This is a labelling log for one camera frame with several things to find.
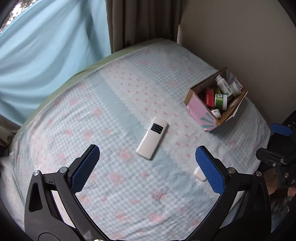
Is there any white remote control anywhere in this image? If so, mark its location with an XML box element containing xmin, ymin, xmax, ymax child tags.
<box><xmin>136</xmin><ymin>116</ymin><xmax>168</xmax><ymax>160</ymax></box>

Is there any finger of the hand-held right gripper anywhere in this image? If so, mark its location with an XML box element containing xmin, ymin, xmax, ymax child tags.
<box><xmin>255</xmin><ymin>148</ymin><xmax>281</xmax><ymax>168</ymax></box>
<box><xmin>269</xmin><ymin>123</ymin><xmax>296</xmax><ymax>139</ymax></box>

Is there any brown curtain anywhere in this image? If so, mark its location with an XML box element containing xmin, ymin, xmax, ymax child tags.
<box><xmin>0</xmin><ymin>113</ymin><xmax>22</xmax><ymax>149</ymax></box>
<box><xmin>105</xmin><ymin>0</ymin><xmax>183</xmax><ymax>54</ymax></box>

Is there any pink cardboard box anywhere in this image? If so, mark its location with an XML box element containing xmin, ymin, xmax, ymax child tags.
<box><xmin>184</xmin><ymin>67</ymin><xmax>248</xmax><ymax>132</ymax></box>

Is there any blue checked printed bedsheet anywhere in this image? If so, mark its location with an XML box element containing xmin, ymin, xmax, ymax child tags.
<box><xmin>0</xmin><ymin>38</ymin><xmax>271</xmax><ymax>241</ymax></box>

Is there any light blue cloth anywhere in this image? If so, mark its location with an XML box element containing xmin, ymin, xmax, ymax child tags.
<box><xmin>0</xmin><ymin>0</ymin><xmax>114</xmax><ymax>127</ymax></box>

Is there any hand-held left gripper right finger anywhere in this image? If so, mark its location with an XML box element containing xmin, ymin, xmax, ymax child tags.
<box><xmin>195</xmin><ymin>145</ymin><xmax>271</xmax><ymax>235</ymax></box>

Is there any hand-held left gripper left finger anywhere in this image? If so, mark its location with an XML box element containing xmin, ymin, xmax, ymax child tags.
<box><xmin>24</xmin><ymin>144</ymin><xmax>101</xmax><ymax>237</ymax></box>

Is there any white earbuds case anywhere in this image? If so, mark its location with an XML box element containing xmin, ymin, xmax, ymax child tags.
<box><xmin>194</xmin><ymin>167</ymin><xmax>207</xmax><ymax>182</ymax></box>

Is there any green jar with white lid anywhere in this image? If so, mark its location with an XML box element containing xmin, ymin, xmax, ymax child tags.
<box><xmin>215</xmin><ymin>93</ymin><xmax>228</xmax><ymax>110</ymax></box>

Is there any white pill bottle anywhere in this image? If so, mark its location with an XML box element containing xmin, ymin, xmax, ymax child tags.
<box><xmin>215</xmin><ymin>75</ymin><xmax>233</xmax><ymax>95</ymax></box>

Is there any white jar with pale lid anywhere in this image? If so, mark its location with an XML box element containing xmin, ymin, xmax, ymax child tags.
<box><xmin>230</xmin><ymin>81</ymin><xmax>243</xmax><ymax>97</ymax></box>

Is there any red carton box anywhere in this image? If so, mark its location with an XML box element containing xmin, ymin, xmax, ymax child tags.
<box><xmin>204</xmin><ymin>88</ymin><xmax>215</xmax><ymax>107</ymax></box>

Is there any window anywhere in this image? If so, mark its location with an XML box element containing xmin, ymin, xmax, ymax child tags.
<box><xmin>0</xmin><ymin>0</ymin><xmax>40</xmax><ymax>33</ymax></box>

